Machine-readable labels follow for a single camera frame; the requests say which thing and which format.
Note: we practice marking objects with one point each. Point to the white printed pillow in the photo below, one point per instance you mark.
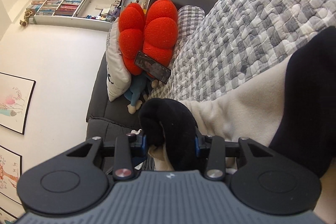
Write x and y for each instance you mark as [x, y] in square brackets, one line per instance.
[115, 69]

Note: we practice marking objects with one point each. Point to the cluttered white desk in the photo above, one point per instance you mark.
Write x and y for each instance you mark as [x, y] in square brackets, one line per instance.
[105, 14]

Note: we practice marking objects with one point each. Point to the framed tree painting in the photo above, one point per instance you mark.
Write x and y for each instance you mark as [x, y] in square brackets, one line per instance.
[8, 174]
[13, 100]

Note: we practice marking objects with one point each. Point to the beige and black sweatshirt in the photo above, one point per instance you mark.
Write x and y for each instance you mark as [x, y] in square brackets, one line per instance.
[249, 113]

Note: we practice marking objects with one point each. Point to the black smartphone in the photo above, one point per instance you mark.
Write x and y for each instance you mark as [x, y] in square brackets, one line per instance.
[153, 67]

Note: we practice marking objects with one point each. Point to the grey checked quilt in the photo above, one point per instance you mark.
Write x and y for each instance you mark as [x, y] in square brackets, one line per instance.
[249, 16]

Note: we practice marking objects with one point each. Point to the small plush figure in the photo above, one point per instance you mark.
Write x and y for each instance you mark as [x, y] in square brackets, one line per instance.
[26, 18]

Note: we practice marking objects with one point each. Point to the red flower cushion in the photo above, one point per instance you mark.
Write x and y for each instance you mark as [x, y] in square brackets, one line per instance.
[147, 35]

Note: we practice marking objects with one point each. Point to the blue plush toy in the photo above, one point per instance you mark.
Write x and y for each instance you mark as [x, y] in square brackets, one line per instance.
[136, 92]

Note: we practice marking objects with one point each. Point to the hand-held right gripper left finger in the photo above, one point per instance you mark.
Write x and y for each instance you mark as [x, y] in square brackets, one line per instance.
[143, 144]

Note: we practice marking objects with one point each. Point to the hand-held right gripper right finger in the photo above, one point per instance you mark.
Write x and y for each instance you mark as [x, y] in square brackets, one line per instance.
[197, 144]

